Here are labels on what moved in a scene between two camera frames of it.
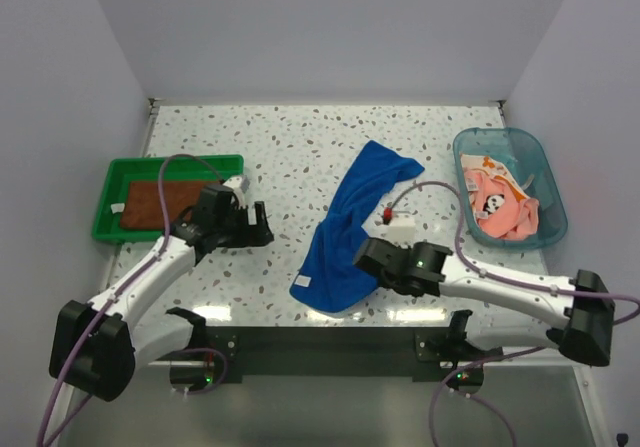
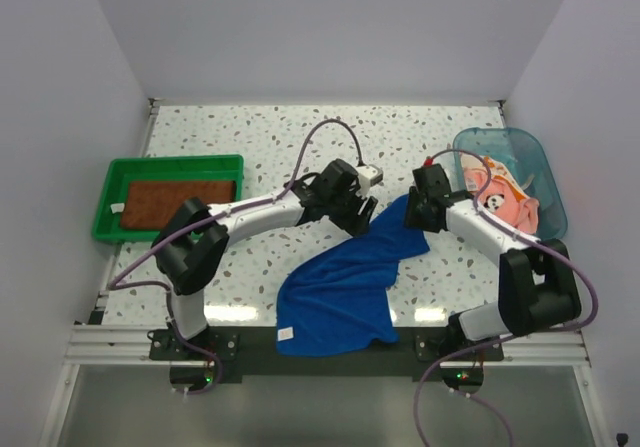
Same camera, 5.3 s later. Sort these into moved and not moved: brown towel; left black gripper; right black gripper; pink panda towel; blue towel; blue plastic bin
Moved: right black gripper; blue towel; left black gripper
Not moved: pink panda towel; brown towel; blue plastic bin
